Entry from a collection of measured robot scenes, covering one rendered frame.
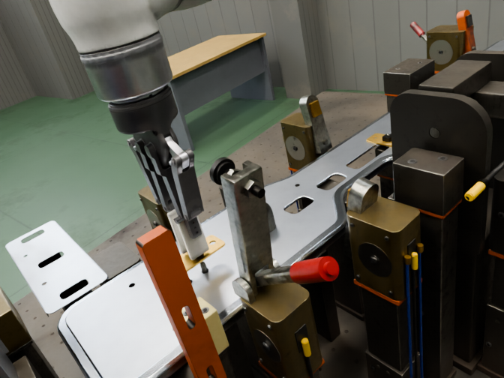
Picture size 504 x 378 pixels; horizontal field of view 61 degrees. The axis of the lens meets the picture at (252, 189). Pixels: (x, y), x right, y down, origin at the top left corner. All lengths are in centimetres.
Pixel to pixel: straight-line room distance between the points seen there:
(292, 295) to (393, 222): 16
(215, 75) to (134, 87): 337
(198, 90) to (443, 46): 257
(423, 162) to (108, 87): 38
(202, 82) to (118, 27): 327
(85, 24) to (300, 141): 58
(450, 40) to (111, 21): 111
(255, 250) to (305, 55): 367
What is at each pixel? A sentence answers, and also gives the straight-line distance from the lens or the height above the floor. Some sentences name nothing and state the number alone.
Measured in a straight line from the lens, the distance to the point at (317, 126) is 92.
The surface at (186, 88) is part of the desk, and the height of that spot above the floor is 49.
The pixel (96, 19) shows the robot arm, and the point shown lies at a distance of 46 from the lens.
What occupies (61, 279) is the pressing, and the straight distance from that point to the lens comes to 77.
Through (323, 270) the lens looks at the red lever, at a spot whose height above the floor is 114.
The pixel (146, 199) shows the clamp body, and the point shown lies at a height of 104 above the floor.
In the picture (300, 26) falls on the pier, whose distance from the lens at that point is 403.
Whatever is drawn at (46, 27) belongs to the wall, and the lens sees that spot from 673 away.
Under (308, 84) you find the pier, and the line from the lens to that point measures 416.
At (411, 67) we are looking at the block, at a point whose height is 103.
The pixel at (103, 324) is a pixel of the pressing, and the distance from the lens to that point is 64.
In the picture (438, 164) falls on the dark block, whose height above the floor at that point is 112.
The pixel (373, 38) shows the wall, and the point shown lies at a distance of 402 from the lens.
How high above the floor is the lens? 140
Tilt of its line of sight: 29 degrees down
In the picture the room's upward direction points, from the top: 14 degrees counter-clockwise
